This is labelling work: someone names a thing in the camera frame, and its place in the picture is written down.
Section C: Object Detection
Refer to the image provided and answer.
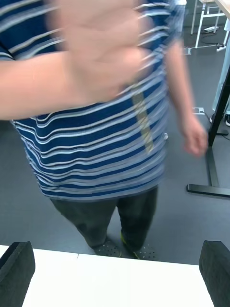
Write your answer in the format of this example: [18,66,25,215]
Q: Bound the person's right hand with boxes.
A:
[46,0,150,104]

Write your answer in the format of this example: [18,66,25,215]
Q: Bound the person's left forearm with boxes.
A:
[165,40,200,125]

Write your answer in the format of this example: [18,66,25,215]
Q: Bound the black desk frame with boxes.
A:
[186,69,230,199]

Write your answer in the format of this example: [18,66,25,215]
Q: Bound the person's left hand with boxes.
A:
[183,115,208,158]

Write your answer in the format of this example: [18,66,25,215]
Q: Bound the person's right forearm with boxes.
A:
[0,51,72,121]

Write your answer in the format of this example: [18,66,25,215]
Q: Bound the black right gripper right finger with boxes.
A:
[199,240,230,307]

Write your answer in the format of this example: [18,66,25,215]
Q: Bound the white-framed wooden desk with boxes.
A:
[190,0,230,50]

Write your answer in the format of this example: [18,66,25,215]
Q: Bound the person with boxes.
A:
[0,0,189,260]

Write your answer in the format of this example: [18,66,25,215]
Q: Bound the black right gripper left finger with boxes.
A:
[0,241,36,307]

